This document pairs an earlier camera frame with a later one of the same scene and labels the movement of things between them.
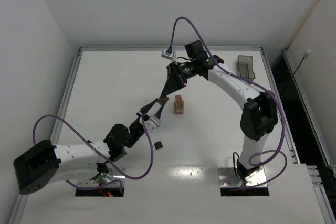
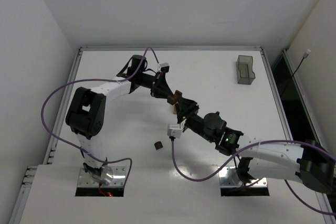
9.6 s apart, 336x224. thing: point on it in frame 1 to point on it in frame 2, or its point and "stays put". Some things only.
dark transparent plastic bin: (244, 67) stays put
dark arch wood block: (163, 99) to (174, 98)
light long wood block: (176, 110) stays put
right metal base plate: (256, 179) stays put
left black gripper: (142, 118) to (157, 86)
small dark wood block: (158, 145) stays put
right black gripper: (175, 76) to (189, 112)
